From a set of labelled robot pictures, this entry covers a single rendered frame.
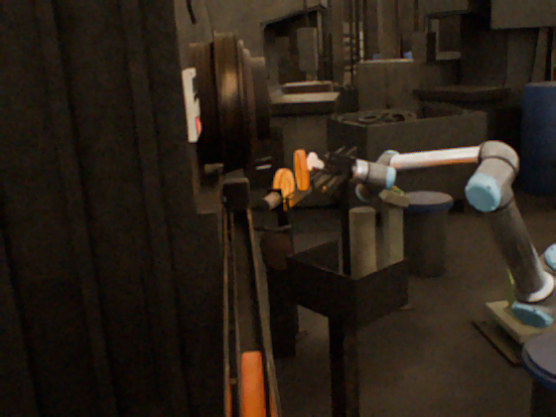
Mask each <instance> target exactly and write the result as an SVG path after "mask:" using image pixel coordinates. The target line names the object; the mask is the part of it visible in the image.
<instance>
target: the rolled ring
mask: <svg viewBox="0 0 556 417"><path fill-rule="evenodd" d="M241 383H242V405H243V417H265V406H264V391H263V378H262V366H261V357H260V352H259V351H257V352H245V353H243V354H242V359H241Z"/></svg>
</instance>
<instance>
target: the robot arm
mask: <svg viewBox="0 0 556 417"><path fill-rule="evenodd" d="M330 153H334V152H329V151H326V154H325V157H324V163H322V162H321V161H319V160H317V156H316V155H315V154H314V153H311V154H310V155H309V157H308V158H307V166H308V169H310V170H313V171H317V172H321V173H324V174H327V175H332V176H335V177H334V178H333V179H332V180H331V181H330V182H329V184H328V185H326V186H325V187H324V188H323V194H324V195H325V196H326V197H329V196H330V195H331V194H332V193H333V192H334V190H335V189H336V188H337V187H338V186H339V185H340V184H341V183H342V182H343V181H344V180H345V179H349V180H350V181H351V182H352V183H356V184H358V185H357V187H356V190H355V191H356V195H357V196H358V198H359V199H360V200H361V201H363V202H366V203H371V202H373V201H375V200H376V198H377V197H378V196H379V195H380V194H381V193H382V192H383V191H384V190H388V191H390V190H391V189H392V187H393V185H394V181H395V177H397V176H405V175H422V174H437V173H454V172H469V171H476V172H475V173H474V175H473V176H472V177H471V178H470V180H469V182H468V184H467V186H466V197H467V200H468V201H469V203H470V204H471V205H472V206H475V208H477V209H480V210H482V211H483V213H484V215H485V217H486V221H487V225H488V227H489V229H490V232H491V234H492V236H493V238H494V240H495V242H496V244H497V246H498V248H499V250H500V253H501V255H502V257H503V259H504V261H505V264H506V266H507V268H508V270H509V272H510V274H511V276H512V280H513V282H512V285H511V291H512V294H513V296H514V298H515V302H514V303H513V305H512V306H511V313H512V314H513V316H514V317H515V318H516V319H518V320H519V321H521V322H522V323H524V324H526V325H528V326H531V327H533V328H537V329H546V328H549V327H550V326H551V324H552V323H553V322H554V321H555V318H556V244H553V245H552V246H550V247H548V248H547V249H546V251H545V252H544V253H543V254H542V255H541V256H540V257H539V258H538V255H537V253H536V250H535V248H534V246H533V243H532V241H531V239H530V237H529V234H528V232H527V229H526V227H525V225H524V222H523V220H522V217H521V215H520V212H519V210H518V208H517V206H516V204H515V199H514V194H513V192H512V189H511V187H510V186H511V184H512V182H513V180H514V177H515V176H516V174H517V172H518V159H517V157H516V155H515V153H514V152H513V149H512V148H510V147H509V146H508V145H506V144H504V143H502V142H498V141H486V142H484V143H483V144H482V145H481V146H480V147H473V148H463V149H454V150H445V151H435V152H425V153H416V154H406V155H399V154H398V153H396V152H393V151H386V152H385V153H384V154H383V155H382V156H381V157H380V159H379V160H378V162H377V163H376V164H371V163H367V162H362V161H359V160H356V159H355V158H354V157H349V156H346V155H341V154H339V153H334V154H335V155H334V154H330ZM345 172H346V173H345Z"/></svg>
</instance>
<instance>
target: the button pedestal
mask: <svg viewBox="0 0 556 417"><path fill-rule="evenodd" d="M390 191H391V192H390ZM390 191H388V190H384V191H383V192H382V193H381V194H380V195H379V196H380V197H381V198H382V199H383V214H384V267H385V266H387V265H389V264H391V263H394V262H396V261H398V260H401V259H403V229H402V207H407V206H408V204H409V201H410V198H409V197H408V196H407V195H405V194H404V193H403V192H401V194H398V193H395V192H393V190H392V189H391V190H390ZM411 310H415V308H414V306H413V305H412V304H411V302H410V301H409V300H408V305H407V306H405V307H403V308H401V309H399V310H397V311H395V312H401V311H411Z"/></svg>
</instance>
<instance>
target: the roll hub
mask: <svg viewBox="0 0 556 417"><path fill-rule="evenodd" d="M251 65H252V74H253V85H254V96H255V109H256V123H257V140H256V143H261V142H269V141H270V97H269V87H268V82H267V74H266V67H265V62H264V59H263V58H251Z"/></svg>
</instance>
